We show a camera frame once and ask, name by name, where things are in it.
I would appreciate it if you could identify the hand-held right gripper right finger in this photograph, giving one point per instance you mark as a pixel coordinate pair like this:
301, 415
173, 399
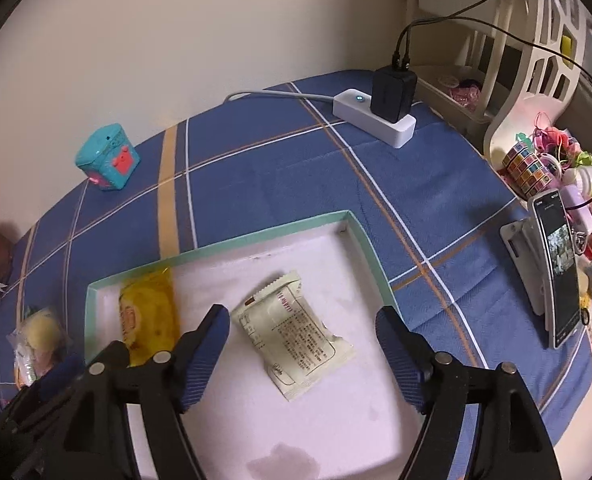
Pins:
401, 355

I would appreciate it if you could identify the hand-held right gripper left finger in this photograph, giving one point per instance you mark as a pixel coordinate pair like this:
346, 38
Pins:
203, 355

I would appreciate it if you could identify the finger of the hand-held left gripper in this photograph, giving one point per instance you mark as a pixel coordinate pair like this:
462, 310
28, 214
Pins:
58, 379

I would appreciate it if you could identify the clear packet yellow cake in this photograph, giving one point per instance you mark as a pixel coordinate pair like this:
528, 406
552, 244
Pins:
38, 335

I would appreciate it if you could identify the yellow snack packet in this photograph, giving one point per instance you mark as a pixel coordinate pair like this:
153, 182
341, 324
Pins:
148, 310

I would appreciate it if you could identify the white tray box teal rim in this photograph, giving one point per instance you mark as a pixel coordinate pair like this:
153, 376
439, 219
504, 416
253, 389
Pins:
336, 410

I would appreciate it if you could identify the cream snack packet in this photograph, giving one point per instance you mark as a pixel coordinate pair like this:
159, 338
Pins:
296, 340

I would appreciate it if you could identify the white phone stand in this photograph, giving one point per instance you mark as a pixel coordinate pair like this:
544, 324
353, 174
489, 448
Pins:
523, 260

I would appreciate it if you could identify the smartphone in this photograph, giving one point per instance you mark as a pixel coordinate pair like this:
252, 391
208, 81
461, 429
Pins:
561, 270

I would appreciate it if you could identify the teal toy box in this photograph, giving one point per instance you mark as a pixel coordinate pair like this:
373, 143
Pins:
108, 157

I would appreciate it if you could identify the white desk shelf organizer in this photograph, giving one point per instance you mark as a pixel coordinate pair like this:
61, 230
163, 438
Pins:
498, 132

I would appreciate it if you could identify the white power strip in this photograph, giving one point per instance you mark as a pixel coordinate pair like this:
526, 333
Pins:
346, 105

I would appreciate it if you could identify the black charger adapter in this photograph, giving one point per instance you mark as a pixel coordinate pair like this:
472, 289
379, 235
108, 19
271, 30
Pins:
391, 92

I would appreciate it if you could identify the pile of hair accessories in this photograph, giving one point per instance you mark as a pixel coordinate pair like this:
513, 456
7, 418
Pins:
561, 142

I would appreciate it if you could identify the yellow sticky notes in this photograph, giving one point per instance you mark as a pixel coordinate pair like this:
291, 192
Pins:
568, 45

